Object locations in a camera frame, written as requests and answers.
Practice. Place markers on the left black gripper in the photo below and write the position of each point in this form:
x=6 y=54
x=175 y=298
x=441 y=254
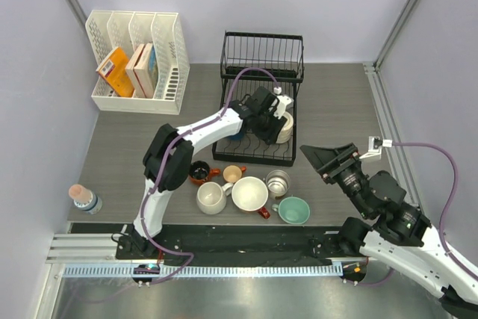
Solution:
x=270 y=135

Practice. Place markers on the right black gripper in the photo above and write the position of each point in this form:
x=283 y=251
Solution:
x=328 y=162

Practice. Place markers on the cream enamel mug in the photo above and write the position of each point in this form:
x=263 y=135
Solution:
x=286 y=131

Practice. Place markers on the blue mug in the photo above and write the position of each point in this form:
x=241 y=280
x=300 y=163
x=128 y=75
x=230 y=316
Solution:
x=236 y=137

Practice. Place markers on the orange black mug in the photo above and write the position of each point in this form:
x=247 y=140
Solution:
x=200 y=172

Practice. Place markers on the white mug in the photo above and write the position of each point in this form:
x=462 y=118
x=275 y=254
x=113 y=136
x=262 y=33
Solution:
x=211 y=198

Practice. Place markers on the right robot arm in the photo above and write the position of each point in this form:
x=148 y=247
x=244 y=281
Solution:
x=394 y=232

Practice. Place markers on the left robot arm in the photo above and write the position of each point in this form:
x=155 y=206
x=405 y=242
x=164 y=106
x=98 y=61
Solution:
x=168 y=158

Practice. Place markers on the steel cup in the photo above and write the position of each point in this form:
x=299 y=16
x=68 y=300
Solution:
x=278 y=183

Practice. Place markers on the mint green cup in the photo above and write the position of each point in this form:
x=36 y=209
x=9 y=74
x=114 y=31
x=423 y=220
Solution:
x=293 y=210

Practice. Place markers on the small orange cup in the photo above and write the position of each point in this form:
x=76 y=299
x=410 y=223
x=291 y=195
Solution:
x=233 y=173

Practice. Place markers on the large white red cup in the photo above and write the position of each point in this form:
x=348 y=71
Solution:
x=250 y=195

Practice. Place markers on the orange book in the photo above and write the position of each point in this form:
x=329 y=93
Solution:
x=112 y=70

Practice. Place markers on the white plastic file organizer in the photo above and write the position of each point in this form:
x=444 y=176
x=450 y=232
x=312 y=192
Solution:
x=157 y=63

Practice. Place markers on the plastic bottle pink cap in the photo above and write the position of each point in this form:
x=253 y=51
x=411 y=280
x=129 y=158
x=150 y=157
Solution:
x=84 y=199

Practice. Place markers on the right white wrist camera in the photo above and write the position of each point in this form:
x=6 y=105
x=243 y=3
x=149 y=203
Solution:
x=375 y=147

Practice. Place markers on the black wire dish rack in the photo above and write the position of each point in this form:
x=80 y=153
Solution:
x=282 y=56

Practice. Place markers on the slotted cable duct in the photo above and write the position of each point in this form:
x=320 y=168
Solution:
x=143 y=271

